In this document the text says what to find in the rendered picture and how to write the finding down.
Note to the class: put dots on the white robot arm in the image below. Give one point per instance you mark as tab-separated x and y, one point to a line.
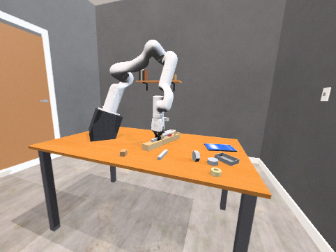
122	72

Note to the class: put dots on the blue notebook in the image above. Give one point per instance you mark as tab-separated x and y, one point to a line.
219	147

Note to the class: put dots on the cream roll of masking tape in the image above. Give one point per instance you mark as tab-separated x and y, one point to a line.
216	172

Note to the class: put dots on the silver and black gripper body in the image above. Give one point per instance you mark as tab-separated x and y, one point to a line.
157	124

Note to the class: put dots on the small tan wooden block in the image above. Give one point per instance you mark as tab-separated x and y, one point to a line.
123	152

